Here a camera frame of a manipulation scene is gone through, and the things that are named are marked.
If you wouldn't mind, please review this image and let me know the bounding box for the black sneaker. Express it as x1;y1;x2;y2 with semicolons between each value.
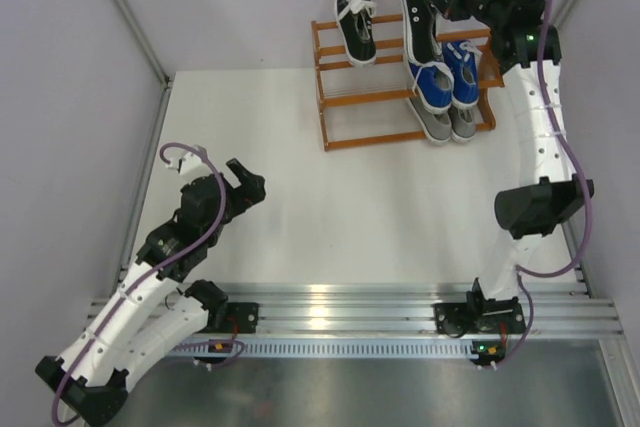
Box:
401;0;441;65
334;0;377;67

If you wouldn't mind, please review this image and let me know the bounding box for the blue sneaker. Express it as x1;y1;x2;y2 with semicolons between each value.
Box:
442;40;482;110
407;60;454;115

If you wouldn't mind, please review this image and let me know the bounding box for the grey sneaker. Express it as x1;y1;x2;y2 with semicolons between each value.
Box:
448;106;477;144
406;98;452;145

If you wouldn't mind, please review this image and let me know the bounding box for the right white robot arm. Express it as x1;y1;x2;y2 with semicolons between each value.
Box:
429;0;594;333

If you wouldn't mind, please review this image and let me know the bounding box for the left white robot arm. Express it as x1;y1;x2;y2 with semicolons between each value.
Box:
36;159;266;426

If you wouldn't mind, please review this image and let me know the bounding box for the orange wooden shoe shelf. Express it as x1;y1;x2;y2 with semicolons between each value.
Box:
311;20;504;152

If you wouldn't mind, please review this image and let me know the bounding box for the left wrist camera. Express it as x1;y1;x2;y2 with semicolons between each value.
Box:
161;143;210;180

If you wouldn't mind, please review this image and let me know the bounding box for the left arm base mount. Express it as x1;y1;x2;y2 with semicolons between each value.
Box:
218;302;260;335

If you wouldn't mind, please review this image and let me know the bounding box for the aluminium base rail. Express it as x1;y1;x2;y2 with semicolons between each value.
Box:
82;282;624;343

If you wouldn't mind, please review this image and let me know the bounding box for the slotted cable duct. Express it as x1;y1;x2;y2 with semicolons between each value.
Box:
170;338;504;360

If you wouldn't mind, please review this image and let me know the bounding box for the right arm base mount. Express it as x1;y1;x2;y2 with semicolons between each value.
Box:
434;300;526;338

